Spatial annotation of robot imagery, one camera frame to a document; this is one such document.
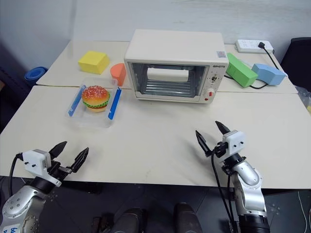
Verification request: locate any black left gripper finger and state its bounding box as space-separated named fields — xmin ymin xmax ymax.
xmin=70 ymin=147 xmax=90 ymax=174
xmin=48 ymin=141 xmax=68 ymax=161

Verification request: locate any green foam block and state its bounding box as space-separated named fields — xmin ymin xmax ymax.
xmin=225 ymin=52 xmax=259 ymax=89

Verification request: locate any white floor cable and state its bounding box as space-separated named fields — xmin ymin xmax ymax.
xmin=297 ymin=190 xmax=308 ymax=219

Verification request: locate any dark rounded shape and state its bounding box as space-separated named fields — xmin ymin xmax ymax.
xmin=113 ymin=207 xmax=149 ymax=233
xmin=173 ymin=202 xmax=204 ymax=233

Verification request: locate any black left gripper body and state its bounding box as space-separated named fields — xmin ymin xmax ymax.
xmin=48 ymin=159 xmax=73 ymax=182

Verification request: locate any clear plastic bag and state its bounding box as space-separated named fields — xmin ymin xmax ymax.
xmin=296 ymin=85 xmax=311 ymax=117

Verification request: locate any toy hamburger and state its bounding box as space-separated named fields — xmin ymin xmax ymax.
xmin=82 ymin=85 xmax=111 ymax=113

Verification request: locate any cream white toaster oven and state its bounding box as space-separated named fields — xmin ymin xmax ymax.
xmin=123 ymin=29 xmax=228 ymax=105

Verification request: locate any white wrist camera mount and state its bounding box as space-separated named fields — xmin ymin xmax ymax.
xmin=221 ymin=130 xmax=247 ymax=166
xmin=20 ymin=149 xmax=63 ymax=187

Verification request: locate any black chair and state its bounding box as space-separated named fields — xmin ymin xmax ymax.
xmin=280 ymin=37 xmax=311 ymax=93

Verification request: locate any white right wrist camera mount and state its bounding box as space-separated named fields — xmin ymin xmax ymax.
xmin=221 ymin=130 xmax=247 ymax=166

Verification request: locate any light blue foam block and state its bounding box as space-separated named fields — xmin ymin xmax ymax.
xmin=251 ymin=63 xmax=288 ymax=86

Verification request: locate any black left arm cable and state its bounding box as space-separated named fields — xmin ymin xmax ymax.
xmin=9 ymin=152 xmax=25 ymax=196

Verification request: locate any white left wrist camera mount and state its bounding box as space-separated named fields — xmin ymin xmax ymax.
xmin=20 ymin=149 xmax=63 ymax=187

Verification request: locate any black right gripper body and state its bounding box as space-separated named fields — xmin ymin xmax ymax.
xmin=210 ymin=141 xmax=229 ymax=159

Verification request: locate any clear container with blue clips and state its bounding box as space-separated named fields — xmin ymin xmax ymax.
xmin=64 ymin=77 xmax=122 ymax=129

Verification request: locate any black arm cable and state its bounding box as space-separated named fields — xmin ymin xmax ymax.
xmin=210 ymin=150 xmax=241 ymax=233
xmin=9 ymin=152 xmax=25 ymax=196

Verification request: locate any yellow foam block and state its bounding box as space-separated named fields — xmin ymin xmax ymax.
xmin=77 ymin=50 xmax=110 ymax=74

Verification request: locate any white power strip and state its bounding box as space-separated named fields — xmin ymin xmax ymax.
xmin=235 ymin=39 xmax=276 ymax=54

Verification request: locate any blue rolled mat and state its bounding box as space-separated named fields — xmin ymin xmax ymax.
xmin=23 ymin=67 xmax=48 ymax=86

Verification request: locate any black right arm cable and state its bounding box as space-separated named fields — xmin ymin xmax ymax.
xmin=210 ymin=150 xmax=241 ymax=233

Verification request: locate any black plug with cable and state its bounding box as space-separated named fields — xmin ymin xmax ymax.
xmin=257 ymin=41 xmax=283 ymax=71

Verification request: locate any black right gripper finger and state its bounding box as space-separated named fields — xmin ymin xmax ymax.
xmin=215 ymin=120 xmax=230 ymax=136
xmin=195 ymin=130 xmax=212 ymax=157

